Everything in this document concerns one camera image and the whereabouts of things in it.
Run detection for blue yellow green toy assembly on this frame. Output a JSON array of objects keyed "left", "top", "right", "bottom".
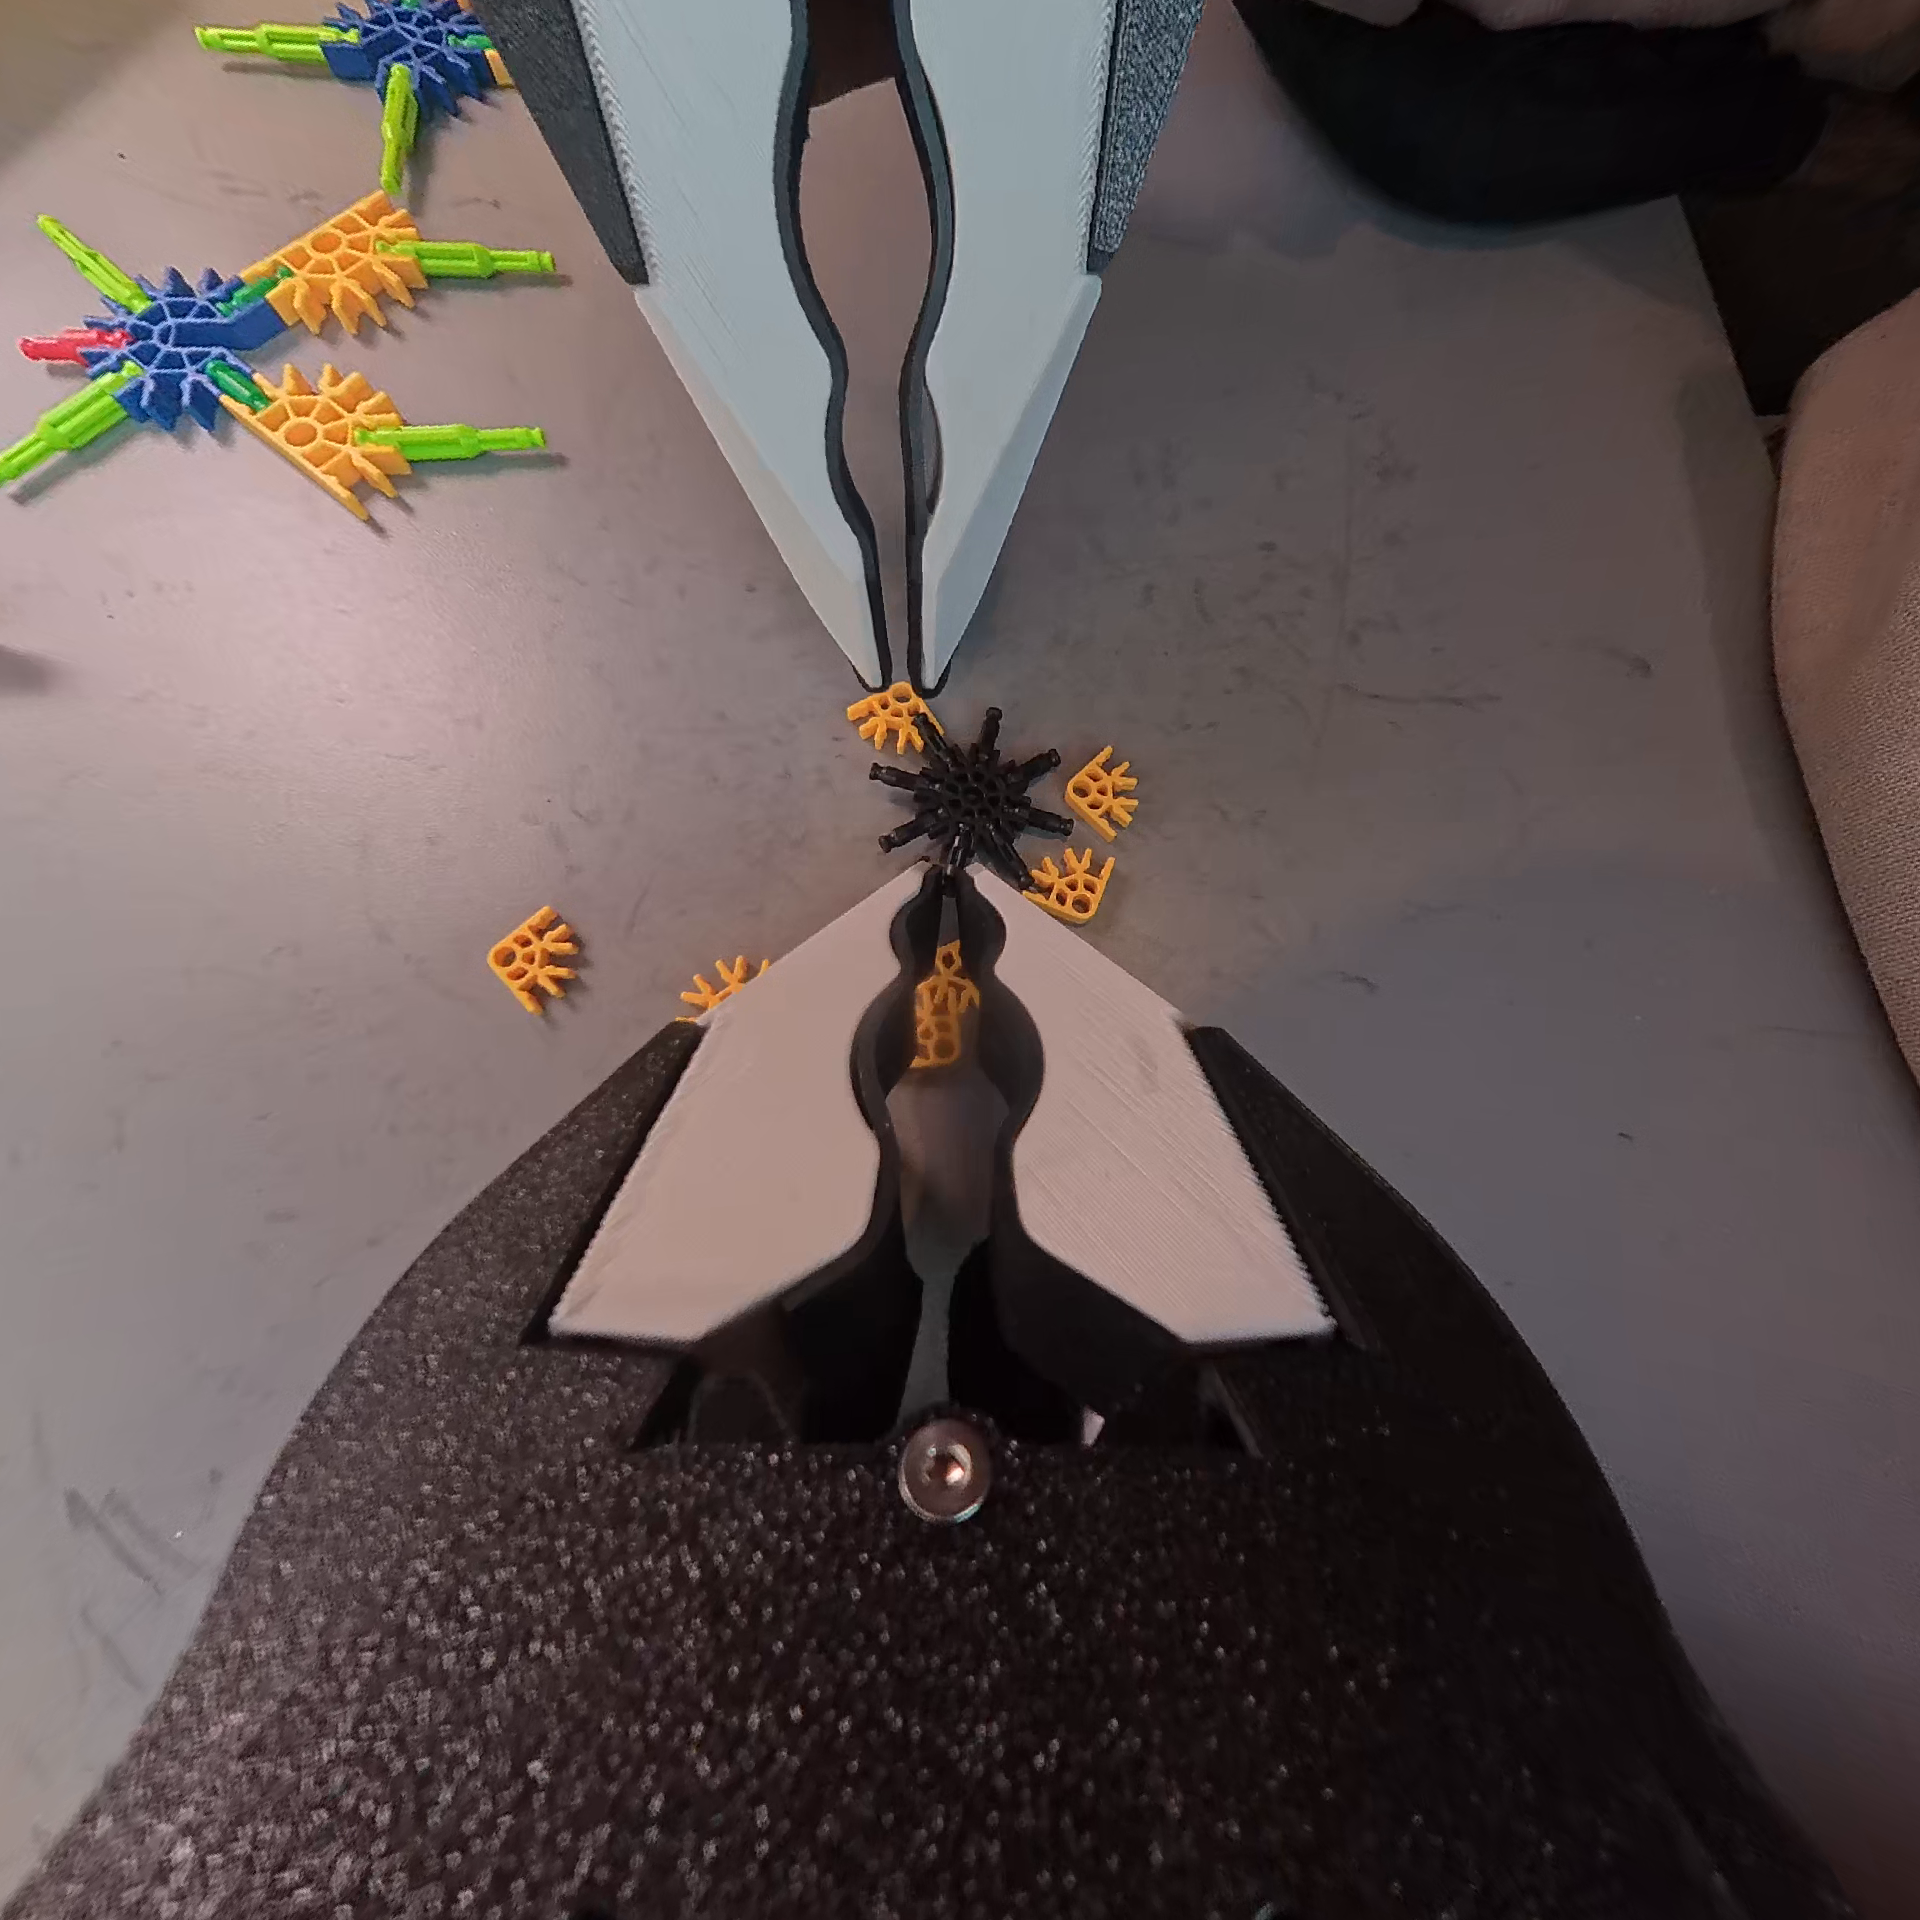
[{"left": 0, "top": 0, "right": 558, "bottom": 524}]

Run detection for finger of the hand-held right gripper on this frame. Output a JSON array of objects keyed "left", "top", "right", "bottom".
[
  {"left": 574, "top": 0, "right": 898, "bottom": 688},
  {"left": 895, "top": 0, "right": 1123, "bottom": 700}
]

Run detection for black snowflake connector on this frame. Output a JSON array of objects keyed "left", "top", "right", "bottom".
[{"left": 869, "top": 708, "right": 1075, "bottom": 900}]

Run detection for small yellow connectors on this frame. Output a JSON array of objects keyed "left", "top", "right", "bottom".
[{"left": 486, "top": 847, "right": 1118, "bottom": 1070}]

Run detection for person's right forearm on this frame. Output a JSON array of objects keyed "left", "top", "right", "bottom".
[{"left": 1448, "top": 0, "right": 1920, "bottom": 57}]

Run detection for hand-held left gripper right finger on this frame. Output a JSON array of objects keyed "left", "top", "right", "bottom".
[{"left": 961, "top": 868, "right": 1337, "bottom": 1350}]

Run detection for beige sweatshirt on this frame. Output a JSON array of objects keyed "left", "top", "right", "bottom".
[{"left": 1769, "top": 292, "right": 1920, "bottom": 1082}]

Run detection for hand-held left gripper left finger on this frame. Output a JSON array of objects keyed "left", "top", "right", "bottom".
[{"left": 550, "top": 868, "right": 940, "bottom": 1344}]

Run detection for yellow connector piece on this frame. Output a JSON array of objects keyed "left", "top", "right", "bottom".
[
  {"left": 847, "top": 680, "right": 944, "bottom": 759},
  {"left": 1064, "top": 746, "right": 1142, "bottom": 838}
]

